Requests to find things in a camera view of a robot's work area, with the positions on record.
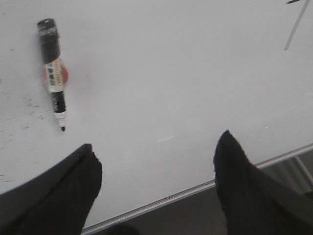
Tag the black whiteboard marker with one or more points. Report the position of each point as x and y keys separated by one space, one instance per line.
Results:
x=52 y=67

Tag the white whiteboard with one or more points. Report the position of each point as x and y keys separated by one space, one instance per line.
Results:
x=152 y=86

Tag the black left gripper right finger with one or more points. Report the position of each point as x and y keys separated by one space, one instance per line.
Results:
x=253 y=202

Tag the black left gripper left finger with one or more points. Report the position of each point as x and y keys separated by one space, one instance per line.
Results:
x=58 y=201

